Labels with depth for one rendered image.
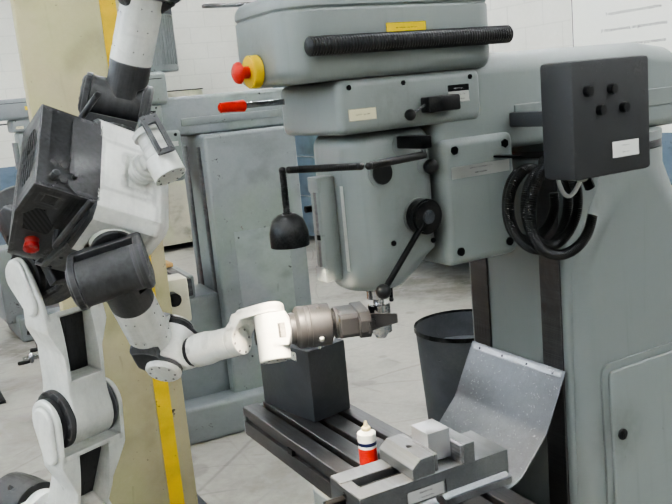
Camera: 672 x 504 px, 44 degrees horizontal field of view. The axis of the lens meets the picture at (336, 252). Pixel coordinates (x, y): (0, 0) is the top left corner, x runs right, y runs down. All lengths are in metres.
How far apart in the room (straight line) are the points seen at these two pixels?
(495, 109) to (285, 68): 0.48
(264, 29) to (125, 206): 0.45
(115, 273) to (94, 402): 0.54
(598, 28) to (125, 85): 5.40
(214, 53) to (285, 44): 9.80
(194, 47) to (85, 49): 7.97
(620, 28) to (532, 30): 0.94
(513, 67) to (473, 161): 0.22
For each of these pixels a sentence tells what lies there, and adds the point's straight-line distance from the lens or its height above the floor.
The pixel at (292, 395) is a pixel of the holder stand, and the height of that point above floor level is 0.96.
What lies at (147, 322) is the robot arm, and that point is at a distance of 1.71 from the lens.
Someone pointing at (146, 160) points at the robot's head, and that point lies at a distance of 1.69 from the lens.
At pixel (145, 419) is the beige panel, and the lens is 3.47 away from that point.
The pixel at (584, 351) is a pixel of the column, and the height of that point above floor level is 1.11.
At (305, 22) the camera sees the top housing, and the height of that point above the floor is 1.83.
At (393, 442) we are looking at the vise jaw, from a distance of 1.69.
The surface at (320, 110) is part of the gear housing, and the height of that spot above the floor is 1.68.
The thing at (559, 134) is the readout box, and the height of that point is 1.60.
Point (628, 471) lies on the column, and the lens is 2.05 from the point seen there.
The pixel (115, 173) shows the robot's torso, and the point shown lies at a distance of 1.71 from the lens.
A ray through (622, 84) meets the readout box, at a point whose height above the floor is 1.68.
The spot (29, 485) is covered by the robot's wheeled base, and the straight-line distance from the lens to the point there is 2.43.
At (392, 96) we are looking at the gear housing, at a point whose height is 1.69.
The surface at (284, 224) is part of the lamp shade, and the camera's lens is 1.48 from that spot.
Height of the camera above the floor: 1.71
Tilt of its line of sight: 11 degrees down
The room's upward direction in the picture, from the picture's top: 5 degrees counter-clockwise
